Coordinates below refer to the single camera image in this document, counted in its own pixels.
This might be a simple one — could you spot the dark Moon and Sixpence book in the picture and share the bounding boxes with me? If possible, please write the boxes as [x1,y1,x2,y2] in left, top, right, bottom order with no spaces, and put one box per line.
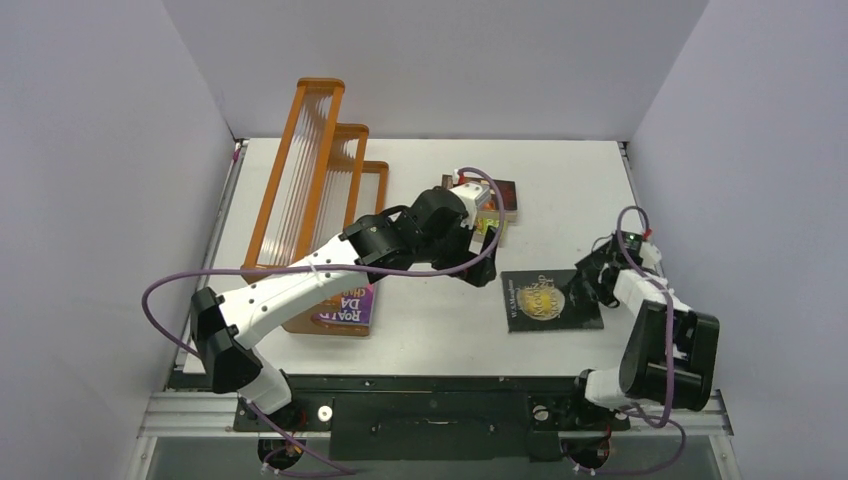
[500,269,604,333]

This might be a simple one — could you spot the colourful Roald Dahl paperback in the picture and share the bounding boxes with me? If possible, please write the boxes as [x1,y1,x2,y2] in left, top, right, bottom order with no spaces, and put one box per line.
[312,285,375,329]

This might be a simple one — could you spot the orange wooden file rack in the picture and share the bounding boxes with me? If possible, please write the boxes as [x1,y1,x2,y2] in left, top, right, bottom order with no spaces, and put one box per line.
[239,77,390,338]

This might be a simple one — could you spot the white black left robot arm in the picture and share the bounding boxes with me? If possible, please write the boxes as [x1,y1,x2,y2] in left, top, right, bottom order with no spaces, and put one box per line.
[190,182,496,430]

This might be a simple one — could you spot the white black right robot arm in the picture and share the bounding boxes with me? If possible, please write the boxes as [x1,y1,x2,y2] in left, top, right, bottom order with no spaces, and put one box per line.
[563,232,720,427]

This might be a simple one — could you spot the green cover paperback book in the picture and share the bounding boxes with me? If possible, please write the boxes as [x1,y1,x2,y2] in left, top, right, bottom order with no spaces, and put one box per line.
[472,219,510,248]

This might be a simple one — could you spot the brown cover paperback book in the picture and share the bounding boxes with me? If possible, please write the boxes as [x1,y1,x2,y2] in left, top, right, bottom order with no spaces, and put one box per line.
[441,174,519,222]

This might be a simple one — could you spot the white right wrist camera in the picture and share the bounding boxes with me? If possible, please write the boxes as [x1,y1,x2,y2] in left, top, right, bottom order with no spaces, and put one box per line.
[638,232,662,269]

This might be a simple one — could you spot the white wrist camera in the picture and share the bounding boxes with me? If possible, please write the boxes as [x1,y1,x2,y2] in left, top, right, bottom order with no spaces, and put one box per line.
[638,232,662,269]
[449,182,492,228]

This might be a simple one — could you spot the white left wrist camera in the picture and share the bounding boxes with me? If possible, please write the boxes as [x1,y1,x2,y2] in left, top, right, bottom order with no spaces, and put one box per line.
[449,182,492,228]

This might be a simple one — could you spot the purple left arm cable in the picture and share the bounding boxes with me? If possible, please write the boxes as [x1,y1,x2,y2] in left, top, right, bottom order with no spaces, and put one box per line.
[140,166,507,478]

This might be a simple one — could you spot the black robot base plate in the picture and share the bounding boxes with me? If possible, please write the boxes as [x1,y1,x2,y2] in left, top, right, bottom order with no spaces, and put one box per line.
[165,370,697,465]

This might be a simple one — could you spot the aluminium rail frame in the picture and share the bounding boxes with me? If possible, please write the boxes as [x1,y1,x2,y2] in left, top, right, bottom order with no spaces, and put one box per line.
[128,382,740,479]

